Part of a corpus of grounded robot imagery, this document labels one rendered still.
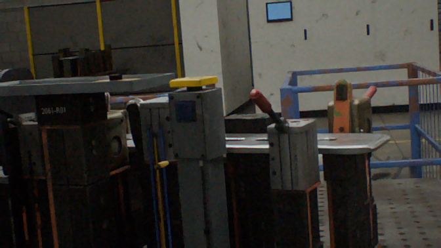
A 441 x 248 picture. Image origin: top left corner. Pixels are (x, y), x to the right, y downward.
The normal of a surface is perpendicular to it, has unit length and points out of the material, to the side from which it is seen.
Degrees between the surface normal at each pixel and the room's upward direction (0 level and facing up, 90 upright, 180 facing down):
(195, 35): 90
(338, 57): 90
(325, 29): 90
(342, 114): 78
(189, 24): 90
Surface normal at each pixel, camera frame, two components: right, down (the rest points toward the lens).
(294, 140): -0.45, 0.15
